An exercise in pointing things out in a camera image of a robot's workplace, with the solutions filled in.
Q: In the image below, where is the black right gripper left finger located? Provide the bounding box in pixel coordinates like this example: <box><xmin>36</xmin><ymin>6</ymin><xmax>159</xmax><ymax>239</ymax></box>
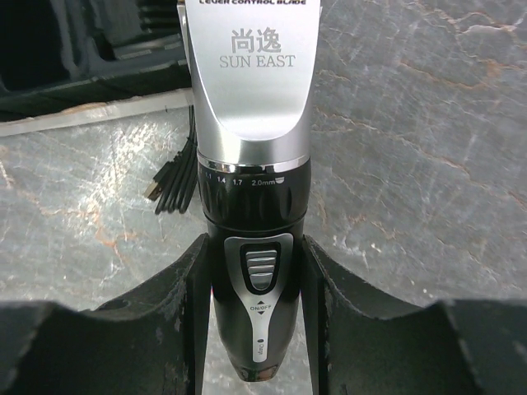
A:
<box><xmin>1</xmin><ymin>235</ymin><xmax>211</xmax><ymax>394</ymax></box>

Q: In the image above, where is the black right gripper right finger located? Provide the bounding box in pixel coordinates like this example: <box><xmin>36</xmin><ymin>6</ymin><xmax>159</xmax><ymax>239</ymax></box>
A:
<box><xmin>302</xmin><ymin>237</ymin><xmax>526</xmax><ymax>394</ymax></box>

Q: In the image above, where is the black usb cable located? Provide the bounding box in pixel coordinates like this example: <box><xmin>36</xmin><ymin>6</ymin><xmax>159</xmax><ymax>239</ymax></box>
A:
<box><xmin>143</xmin><ymin>102</ymin><xmax>203</xmax><ymax>215</ymax></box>

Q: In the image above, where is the silver black hair clipper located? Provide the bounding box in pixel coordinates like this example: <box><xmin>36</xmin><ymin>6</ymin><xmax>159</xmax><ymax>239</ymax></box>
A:
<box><xmin>178</xmin><ymin>1</ymin><xmax>322</xmax><ymax>382</ymax></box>

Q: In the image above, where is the white box with black tray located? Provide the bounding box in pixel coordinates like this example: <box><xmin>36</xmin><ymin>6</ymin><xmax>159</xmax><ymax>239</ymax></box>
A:
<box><xmin>1</xmin><ymin>1</ymin><xmax>192</xmax><ymax>137</ymax></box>

